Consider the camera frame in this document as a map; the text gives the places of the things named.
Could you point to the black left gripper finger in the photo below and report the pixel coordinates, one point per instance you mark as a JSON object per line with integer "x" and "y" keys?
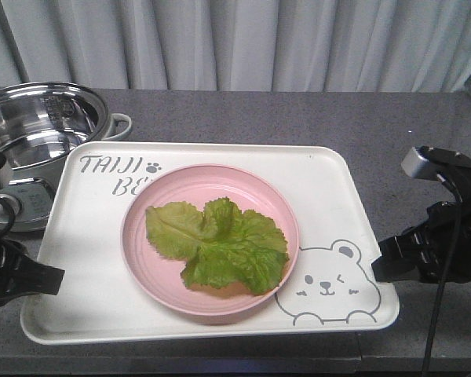
{"x": 21, "y": 275}

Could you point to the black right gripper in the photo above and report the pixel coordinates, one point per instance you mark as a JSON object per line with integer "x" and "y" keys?
{"x": 440, "y": 251}

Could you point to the pink round plate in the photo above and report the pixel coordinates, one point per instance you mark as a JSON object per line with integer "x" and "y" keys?
{"x": 160, "y": 278}

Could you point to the cream bear serving tray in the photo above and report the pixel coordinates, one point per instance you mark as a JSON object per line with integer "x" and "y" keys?
{"x": 331, "y": 287}

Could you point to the green lettuce leaf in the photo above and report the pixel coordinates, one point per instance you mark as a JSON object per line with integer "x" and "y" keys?
{"x": 220, "y": 244}

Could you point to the pale green electric pot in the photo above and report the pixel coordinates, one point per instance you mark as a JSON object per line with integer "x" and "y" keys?
{"x": 40, "y": 124}

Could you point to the grey pleated curtain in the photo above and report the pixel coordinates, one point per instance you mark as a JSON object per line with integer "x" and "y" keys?
{"x": 284, "y": 46}

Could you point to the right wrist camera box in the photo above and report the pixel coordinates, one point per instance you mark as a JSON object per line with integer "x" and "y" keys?
{"x": 424, "y": 162}

